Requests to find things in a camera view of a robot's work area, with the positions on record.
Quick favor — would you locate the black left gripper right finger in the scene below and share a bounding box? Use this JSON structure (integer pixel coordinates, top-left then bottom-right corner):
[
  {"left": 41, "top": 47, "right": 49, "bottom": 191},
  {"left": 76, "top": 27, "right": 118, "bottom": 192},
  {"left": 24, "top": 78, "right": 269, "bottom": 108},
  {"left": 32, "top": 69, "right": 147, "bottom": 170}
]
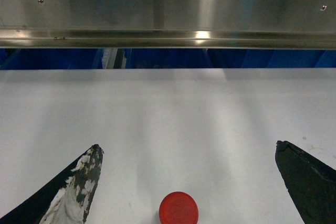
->
[{"left": 275, "top": 141, "right": 335, "bottom": 223}]

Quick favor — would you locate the left gripper black white-stained left finger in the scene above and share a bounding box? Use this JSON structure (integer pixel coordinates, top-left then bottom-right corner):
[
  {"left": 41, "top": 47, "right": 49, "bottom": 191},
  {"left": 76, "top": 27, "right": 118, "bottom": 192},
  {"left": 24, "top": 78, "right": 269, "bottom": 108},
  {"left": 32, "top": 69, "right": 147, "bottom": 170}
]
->
[{"left": 1, "top": 144, "right": 103, "bottom": 223}]

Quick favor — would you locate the stainless steel shelf rail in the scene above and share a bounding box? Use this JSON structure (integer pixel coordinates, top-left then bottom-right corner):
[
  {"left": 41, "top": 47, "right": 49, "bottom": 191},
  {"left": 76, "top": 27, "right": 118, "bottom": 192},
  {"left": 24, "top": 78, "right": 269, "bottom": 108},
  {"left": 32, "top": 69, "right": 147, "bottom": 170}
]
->
[{"left": 1, "top": 0, "right": 335, "bottom": 50}]

